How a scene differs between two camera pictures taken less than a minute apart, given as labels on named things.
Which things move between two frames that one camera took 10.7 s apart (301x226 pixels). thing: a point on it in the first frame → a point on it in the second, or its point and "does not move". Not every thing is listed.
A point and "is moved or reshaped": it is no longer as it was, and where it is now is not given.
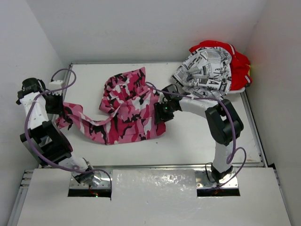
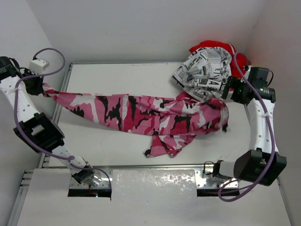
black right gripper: [161, 117] → [233, 83]
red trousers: [240, 66] does not move
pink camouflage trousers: [130, 102] is moved or reshaped
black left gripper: [59, 109] → [38, 89]
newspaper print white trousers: [206, 72] does not move
